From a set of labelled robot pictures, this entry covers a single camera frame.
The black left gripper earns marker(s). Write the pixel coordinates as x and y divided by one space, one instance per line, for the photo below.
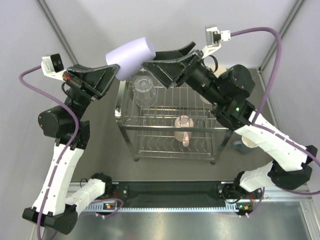
100 78

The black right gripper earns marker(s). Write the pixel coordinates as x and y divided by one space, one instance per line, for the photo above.
175 72

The lavender cup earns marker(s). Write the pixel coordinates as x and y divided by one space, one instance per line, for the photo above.
130 57

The clear plastic cup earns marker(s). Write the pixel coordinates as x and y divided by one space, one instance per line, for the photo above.
145 94

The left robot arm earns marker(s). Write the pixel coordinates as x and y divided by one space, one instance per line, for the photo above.
54 208

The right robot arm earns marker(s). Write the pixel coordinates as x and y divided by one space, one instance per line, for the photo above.
228 93

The steel two-tier dish rack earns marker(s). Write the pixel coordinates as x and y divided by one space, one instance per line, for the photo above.
149 131

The blue-grey mug white inside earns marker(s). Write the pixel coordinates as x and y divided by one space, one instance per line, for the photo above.
245 145

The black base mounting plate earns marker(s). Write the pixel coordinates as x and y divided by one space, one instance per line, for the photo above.
169 194

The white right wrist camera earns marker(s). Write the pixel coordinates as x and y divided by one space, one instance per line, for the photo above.
214 39

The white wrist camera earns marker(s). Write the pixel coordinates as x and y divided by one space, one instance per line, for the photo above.
52 66
214 39

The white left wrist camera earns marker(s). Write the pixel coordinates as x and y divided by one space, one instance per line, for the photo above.
52 66

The grey slotted cable duct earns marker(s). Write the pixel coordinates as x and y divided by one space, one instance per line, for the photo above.
225 208

